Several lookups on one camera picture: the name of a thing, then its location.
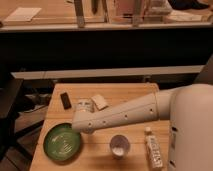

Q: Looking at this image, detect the green ceramic bowl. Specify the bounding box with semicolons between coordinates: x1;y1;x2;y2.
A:
43;123;82;162

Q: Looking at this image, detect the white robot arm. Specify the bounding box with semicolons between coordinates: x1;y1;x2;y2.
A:
72;84;213;171

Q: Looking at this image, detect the white sponge block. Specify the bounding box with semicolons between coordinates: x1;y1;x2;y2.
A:
92;94;108;110

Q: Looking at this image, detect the black rectangular block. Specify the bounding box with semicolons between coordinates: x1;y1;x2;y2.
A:
60;93;72;109

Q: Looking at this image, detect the white paper cup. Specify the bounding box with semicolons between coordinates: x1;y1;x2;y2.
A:
109;135;130;159

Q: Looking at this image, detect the white labelled bottle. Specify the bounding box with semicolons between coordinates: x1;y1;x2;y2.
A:
145;127;163;171

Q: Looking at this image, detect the black chair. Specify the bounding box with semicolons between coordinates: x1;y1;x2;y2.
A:
0;72;44;162

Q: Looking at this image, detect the white paper sheet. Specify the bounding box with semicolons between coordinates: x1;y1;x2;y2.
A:
4;7;41;22

